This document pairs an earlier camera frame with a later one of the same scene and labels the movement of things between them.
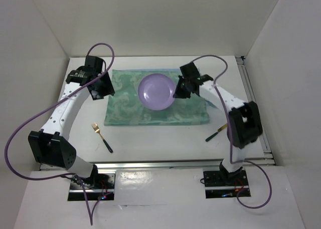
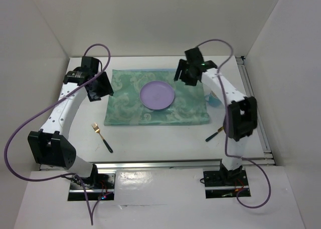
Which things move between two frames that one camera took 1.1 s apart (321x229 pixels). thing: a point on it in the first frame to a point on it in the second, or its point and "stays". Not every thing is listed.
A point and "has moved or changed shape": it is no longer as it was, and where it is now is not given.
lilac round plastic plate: [156, 91] has moved or changed shape
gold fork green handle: [97, 130] stays
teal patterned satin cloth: [124, 107] stays
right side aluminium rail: [251, 97] stays
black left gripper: [107, 89] stays
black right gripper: [178, 93] to [181, 65]
